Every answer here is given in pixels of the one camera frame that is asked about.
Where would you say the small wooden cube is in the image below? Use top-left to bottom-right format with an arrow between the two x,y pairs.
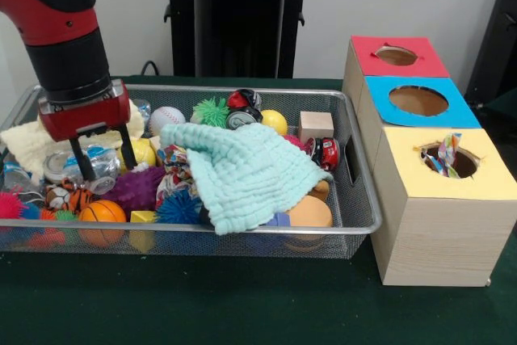
297,111 -> 335,144

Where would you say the yellow ball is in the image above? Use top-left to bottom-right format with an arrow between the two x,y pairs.
120,137 -> 159,170
261,109 -> 289,137

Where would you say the shallow clear mesh bin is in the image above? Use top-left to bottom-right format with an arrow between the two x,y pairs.
0,81 -> 383,261

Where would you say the mint green cloth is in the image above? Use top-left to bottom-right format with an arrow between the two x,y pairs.
160,124 -> 332,236

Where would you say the peach orange ball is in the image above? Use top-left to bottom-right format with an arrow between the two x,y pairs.
285,196 -> 334,233

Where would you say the green spiky ball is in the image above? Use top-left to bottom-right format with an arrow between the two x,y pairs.
194,97 -> 230,130

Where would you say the orange toy basketball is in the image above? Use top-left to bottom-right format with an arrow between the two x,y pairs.
78,200 -> 128,247

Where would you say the black chair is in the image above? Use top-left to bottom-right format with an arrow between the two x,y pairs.
467,0 -> 517,111

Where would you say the white toy baseball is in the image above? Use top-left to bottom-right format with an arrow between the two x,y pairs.
149,106 -> 187,136

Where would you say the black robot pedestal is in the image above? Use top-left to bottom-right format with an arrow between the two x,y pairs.
156,0 -> 326,79

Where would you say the colourful polka dot cloth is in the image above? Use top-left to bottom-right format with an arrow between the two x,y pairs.
424,131 -> 463,178

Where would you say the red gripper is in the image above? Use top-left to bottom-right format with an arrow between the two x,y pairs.
38,80 -> 139,183

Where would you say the cream yellow cloth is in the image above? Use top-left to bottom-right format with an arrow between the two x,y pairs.
0,101 -> 145,178

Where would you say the wooden box with three holes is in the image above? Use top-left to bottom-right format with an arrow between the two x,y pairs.
343,36 -> 517,288

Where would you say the pink spiky ball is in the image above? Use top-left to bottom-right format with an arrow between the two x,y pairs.
0,190 -> 27,221

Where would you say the clear plastic packet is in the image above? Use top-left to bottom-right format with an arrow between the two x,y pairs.
44,145 -> 122,196

